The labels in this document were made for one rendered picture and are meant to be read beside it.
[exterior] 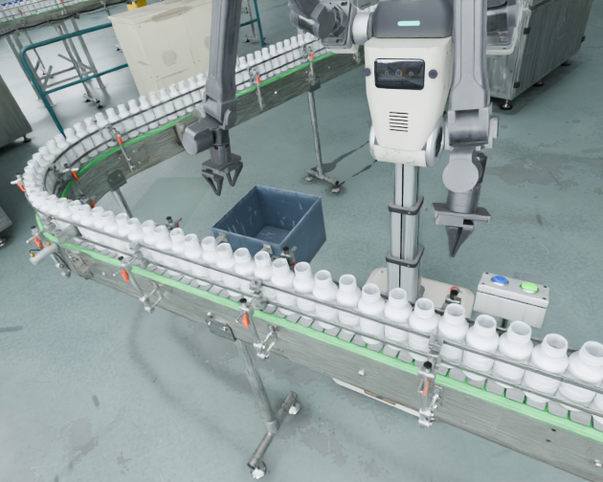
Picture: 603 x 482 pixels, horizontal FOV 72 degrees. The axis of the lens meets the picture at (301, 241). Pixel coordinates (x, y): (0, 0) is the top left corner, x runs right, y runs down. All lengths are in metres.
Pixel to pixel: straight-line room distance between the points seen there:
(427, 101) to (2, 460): 2.42
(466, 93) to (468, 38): 0.08
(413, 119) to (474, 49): 0.55
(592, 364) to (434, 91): 0.78
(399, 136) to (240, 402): 1.47
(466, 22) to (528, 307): 0.59
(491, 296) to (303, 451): 1.25
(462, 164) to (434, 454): 1.48
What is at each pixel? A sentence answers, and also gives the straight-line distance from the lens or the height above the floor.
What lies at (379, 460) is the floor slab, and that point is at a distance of 1.99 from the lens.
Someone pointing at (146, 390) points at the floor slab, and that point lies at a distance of 2.43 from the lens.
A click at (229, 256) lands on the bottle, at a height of 1.14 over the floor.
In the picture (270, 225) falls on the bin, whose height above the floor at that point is 0.74.
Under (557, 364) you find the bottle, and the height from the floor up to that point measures 1.13.
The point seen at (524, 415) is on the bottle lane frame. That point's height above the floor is 0.98.
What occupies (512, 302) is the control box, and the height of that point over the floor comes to 1.10.
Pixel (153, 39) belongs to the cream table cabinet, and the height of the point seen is 0.96.
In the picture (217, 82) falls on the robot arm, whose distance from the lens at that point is 1.07.
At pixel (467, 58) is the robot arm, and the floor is 1.60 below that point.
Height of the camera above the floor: 1.84
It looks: 39 degrees down
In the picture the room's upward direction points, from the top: 10 degrees counter-clockwise
